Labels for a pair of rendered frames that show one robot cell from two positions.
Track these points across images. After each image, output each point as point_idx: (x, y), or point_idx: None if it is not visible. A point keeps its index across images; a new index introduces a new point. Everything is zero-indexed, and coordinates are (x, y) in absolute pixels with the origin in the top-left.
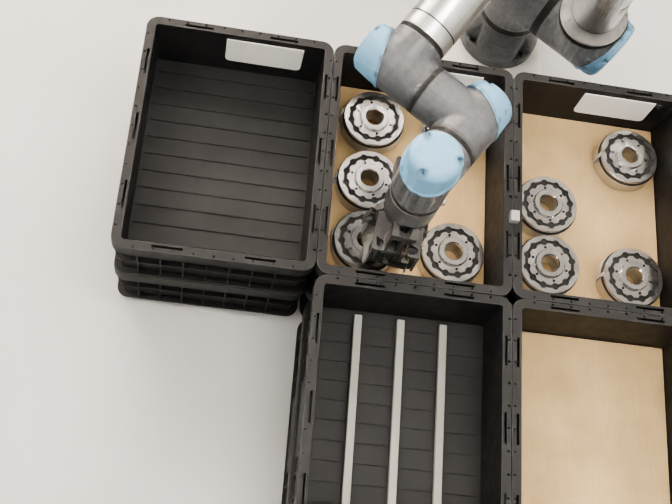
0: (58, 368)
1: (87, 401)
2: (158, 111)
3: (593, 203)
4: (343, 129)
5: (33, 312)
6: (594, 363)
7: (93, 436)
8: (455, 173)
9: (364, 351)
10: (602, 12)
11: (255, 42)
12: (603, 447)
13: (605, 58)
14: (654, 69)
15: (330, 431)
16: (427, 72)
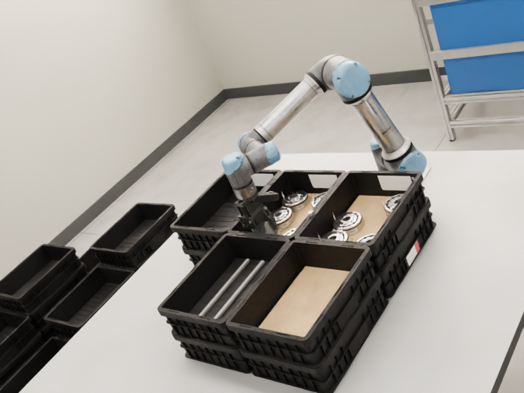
0: (161, 291)
1: (162, 301)
2: (226, 204)
3: (377, 223)
4: None
5: (164, 275)
6: (336, 278)
7: (157, 311)
8: (232, 161)
9: (243, 271)
10: (376, 136)
11: (256, 173)
12: (319, 308)
13: (401, 166)
14: (476, 191)
15: (213, 295)
16: (250, 140)
